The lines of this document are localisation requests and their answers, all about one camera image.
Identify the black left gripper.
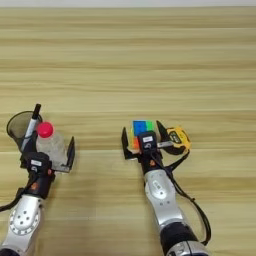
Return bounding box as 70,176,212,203
19,131,76,201

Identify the left gripper white-labelled black box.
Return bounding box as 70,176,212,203
25,151,52,173

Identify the clear bottle red cap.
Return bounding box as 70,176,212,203
35,121,68,167

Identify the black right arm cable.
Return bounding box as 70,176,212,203
149,152,212,247

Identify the multicoloured puzzle cube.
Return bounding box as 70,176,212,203
129,119,157,152

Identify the gripper white-labelled black box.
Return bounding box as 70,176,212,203
137,130,158,155
25,151,52,173

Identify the black white marker pen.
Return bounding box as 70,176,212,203
20,103,43,152

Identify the yellow black tape measure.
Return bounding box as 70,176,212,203
164,126,192,173

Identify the black mesh pen cup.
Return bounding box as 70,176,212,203
6,110,44,153

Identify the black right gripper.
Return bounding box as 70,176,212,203
121,120,175,175

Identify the right gripper white-labelled black box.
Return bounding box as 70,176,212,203
137,130,158,155

